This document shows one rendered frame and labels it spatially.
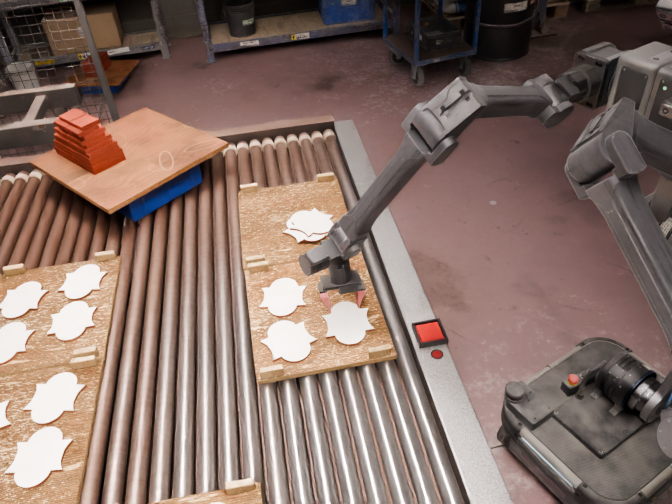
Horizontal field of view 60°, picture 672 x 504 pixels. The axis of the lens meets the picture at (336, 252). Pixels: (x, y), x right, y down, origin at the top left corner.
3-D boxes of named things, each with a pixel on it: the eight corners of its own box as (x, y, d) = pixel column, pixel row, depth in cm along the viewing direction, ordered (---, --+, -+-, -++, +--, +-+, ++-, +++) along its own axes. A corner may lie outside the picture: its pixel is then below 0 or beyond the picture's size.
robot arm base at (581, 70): (598, 109, 141) (611, 60, 133) (576, 119, 138) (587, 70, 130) (570, 96, 147) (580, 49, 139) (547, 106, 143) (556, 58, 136)
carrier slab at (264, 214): (337, 181, 208) (336, 177, 207) (359, 254, 177) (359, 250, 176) (238, 195, 205) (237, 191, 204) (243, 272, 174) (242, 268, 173)
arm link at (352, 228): (465, 140, 114) (434, 99, 117) (447, 143, 110) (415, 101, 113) (359, 258, 144) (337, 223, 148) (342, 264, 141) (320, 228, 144)
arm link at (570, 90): (585, 90, 134) (570, 73, 136) (554, 103, 130) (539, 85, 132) (563, 116, 142) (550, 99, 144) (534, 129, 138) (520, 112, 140)
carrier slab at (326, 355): (361, 255, 177) (361, 251, 176) (397, 359, 146) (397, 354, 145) (245, 274, 173) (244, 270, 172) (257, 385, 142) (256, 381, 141)
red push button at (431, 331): (437, 324, 155) (437, 321, 154) (444, 341, 150) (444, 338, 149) (415, 328, 154) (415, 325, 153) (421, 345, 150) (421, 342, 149)
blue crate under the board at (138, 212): (154, 156, 229) (147, 133, 223) (205, 181, 213) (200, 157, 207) (84, 193, 212) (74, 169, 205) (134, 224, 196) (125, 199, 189)
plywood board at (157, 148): (146, 111, 237) (145, 106, 236) (229, 146, 211) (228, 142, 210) (30, 165, 209) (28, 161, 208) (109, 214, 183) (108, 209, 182)
